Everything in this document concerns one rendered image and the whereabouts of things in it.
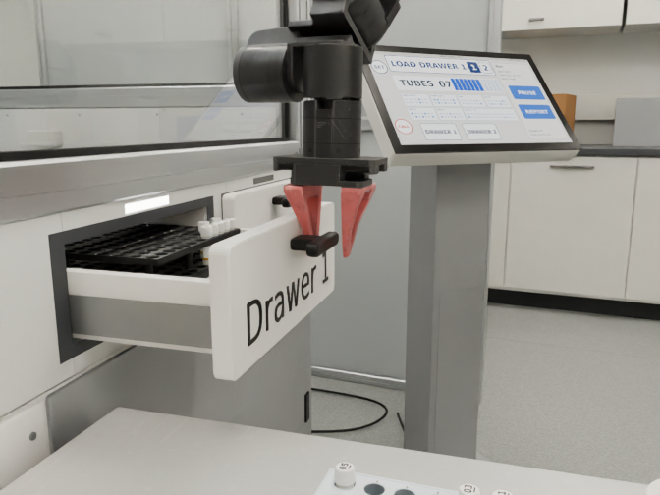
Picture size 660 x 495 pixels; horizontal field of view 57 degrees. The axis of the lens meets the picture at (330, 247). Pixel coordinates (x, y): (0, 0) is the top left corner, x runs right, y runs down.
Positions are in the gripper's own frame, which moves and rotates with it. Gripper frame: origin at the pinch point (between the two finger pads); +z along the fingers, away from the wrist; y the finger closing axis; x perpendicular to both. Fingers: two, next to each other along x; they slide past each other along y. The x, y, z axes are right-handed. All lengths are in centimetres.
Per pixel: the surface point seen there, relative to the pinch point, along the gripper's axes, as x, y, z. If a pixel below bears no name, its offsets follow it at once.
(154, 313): 15.9, 10.4, 3.4
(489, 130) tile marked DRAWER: -86, -12, -12
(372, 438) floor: -124, 21, 89
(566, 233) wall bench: -286, -48, 42
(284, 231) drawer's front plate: 5.7, 2.8, -2.4
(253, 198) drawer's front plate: -20.3, 17.3, -1.9
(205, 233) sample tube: 1.3, 13.3, -0.8
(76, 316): 15.9, 18.2, 4.5
